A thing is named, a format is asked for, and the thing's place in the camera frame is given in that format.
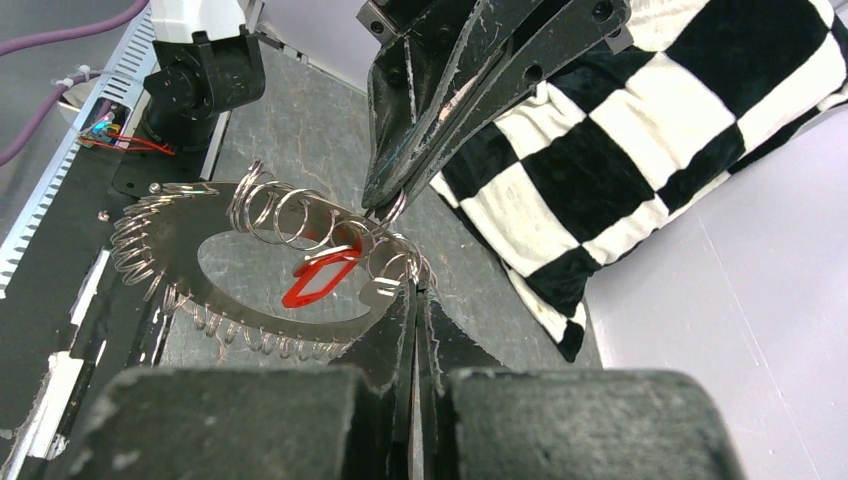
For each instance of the white toothed cable duct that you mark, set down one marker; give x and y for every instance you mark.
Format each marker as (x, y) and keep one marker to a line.
(132, 59)

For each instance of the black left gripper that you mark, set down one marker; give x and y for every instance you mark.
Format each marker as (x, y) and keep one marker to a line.
(447, 68)

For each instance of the silver key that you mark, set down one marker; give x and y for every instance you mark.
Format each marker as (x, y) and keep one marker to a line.
(379, 293)

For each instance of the red plastic tag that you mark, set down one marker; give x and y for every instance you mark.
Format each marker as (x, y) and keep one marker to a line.
(318, 275)

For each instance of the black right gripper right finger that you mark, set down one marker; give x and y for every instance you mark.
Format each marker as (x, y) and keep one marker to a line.
(481, 420)

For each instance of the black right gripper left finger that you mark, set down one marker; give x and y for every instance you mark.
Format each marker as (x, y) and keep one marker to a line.
(348, 419)

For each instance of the black white checkered pillow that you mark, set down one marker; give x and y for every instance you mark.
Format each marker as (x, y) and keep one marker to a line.
(615, 146)

